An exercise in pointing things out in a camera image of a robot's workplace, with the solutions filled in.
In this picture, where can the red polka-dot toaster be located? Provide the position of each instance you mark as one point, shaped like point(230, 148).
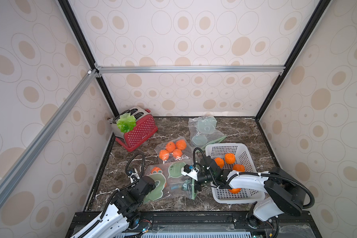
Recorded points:
point(145, 128)

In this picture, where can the aluminium left side bar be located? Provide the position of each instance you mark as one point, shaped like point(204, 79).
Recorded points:
point(30, 154)

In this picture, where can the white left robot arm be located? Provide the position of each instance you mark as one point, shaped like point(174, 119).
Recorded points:
point(110, 222)

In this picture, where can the green plastic lettuce leaf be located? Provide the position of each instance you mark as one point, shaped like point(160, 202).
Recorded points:
point(126, 122)

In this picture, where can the black corner frame post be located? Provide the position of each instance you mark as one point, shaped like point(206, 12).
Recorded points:
point(305, 35)

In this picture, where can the black left corner post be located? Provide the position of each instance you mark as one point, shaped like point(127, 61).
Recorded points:
point(84, 46)

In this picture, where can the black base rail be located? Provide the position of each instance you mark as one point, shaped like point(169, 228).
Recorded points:
point(228, 224)

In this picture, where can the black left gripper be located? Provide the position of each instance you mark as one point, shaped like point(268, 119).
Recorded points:
point(152, 187)

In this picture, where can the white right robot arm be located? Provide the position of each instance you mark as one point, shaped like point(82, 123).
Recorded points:
point(286, 194)

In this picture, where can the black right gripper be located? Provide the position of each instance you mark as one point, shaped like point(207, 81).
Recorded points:
point(198, 177)

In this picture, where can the aluminium rear cross bar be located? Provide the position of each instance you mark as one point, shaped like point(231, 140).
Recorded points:
point(191, 69)

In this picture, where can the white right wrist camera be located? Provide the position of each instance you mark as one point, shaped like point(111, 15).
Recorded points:
point(191, 171)

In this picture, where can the orange fruit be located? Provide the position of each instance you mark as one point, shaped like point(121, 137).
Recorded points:
point(230, 158)
point(220, 162)
point(235, 190)
point(239, 168)

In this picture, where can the blue-seal zip-top bag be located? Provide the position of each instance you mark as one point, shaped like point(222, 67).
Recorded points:
point(174, 150)

